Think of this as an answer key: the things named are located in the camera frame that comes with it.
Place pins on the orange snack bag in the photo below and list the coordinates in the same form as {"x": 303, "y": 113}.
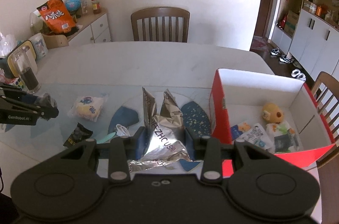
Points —
{"x": 57, "y": 17}

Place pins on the white drawer cabinet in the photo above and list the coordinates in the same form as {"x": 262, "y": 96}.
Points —
{"x": 93, "y": 28}

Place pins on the silver foil snack bag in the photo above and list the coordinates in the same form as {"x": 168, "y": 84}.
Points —
{"x": 165, "y": 134}

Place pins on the clear bag yellow bun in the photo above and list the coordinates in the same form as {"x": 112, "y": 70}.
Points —
{"x": 87, "y": 107}

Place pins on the rubiks cube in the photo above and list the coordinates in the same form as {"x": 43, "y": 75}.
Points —
{"x": 17, "y": 82}

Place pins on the mint green pen case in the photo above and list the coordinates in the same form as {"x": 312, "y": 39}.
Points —
{"x": 104, "y": 137}

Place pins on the red white cardboard box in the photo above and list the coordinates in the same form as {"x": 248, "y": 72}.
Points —
{"x": 238, "y": 96}

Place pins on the white bag with green toy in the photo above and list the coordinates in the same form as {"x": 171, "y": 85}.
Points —
{"x": 284, "y": 138}

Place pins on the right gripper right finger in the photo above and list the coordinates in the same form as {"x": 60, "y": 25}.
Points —
{"x": 208, "y": 150}

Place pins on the far wooden chair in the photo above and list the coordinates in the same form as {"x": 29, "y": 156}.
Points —
{"x": 160, "y": 24}

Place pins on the white wall cabinets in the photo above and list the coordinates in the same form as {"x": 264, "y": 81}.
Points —
{"x": 306, "y": 31}

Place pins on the white slippers pair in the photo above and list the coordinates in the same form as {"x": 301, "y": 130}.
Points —
{"x": 297, "y": 74}

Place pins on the red lid sauce jar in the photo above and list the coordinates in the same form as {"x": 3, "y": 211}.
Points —
{"x": 96, "y": 6}

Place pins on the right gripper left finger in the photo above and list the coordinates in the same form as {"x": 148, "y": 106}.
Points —
{"x": 121, "y": 151}

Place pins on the yellow plush toy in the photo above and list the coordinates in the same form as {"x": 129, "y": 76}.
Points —
{"x": 272, "y": 113}

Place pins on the glass jar dark contents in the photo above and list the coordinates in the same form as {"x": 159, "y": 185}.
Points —
{"x": 24, "y": 70}

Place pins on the right wooden chair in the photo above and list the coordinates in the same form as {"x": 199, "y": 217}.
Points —
{"x": 325, "y": 92}

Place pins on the dark sneakers pair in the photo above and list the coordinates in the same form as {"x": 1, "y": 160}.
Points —
{"x": 282, "y": 58}

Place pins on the white orange snack packet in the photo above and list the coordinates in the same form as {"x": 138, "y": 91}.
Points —
{"x": 258, "y": 137}

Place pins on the wooden chair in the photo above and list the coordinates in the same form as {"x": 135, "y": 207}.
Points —
{"x": 160, "y": 24}
{"x": 325, "y": 92}

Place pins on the blue globe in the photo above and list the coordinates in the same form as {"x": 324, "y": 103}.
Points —
{"x": 73, "y": 5}

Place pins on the blue orange snack packet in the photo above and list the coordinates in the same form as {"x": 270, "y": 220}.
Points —
{"x": 239, "y": 129}

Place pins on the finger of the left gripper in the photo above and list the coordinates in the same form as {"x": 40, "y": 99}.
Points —
{"x": 48, "y": 107}

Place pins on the black snack packet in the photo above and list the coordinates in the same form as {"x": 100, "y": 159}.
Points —
{"x": 79, "y": 134}

